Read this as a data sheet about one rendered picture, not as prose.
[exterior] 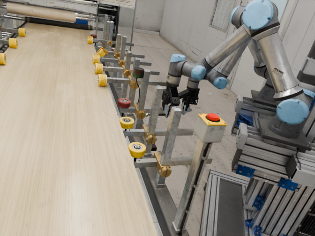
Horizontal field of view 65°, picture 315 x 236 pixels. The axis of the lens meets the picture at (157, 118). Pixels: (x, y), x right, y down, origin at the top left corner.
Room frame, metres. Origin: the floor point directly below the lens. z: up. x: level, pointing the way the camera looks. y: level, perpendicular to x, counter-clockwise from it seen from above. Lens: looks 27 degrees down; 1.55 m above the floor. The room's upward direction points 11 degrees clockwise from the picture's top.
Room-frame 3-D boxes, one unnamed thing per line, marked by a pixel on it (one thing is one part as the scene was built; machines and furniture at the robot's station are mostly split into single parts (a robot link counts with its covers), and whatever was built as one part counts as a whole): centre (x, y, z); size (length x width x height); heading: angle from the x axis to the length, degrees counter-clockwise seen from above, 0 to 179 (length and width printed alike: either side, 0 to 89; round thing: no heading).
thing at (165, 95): (1.32, -0.04, 1.06); 0.09 x 0.08 x 0.12; 22
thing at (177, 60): (1.31, -0.05, 1.22); 0.09 x 0.08 x 0.11; 62
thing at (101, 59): (2.17, 0.39, 0.95); 0.50 x 0.04 x 0.04; 112
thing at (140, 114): (1.45, 0.13, 0.85); 0.14 x 0.06 x 0.05; 22
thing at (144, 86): (1.43, 0.12, 0.89); 0.04 x 0.04 x 0.48; 22
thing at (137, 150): (0.95, 0.06, 0.85); 0.08 x 0.08 x 0.11
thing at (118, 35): (2.35, 0.50, 0.90); 0.04 x 0.04 x 0.48; 22
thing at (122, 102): (1.42, 0.22, 0.85); 0.08 x 0.08 x 0.11
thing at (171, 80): (1.32, -0.04, 1.14); 0.08 x 0.08 x 0.05
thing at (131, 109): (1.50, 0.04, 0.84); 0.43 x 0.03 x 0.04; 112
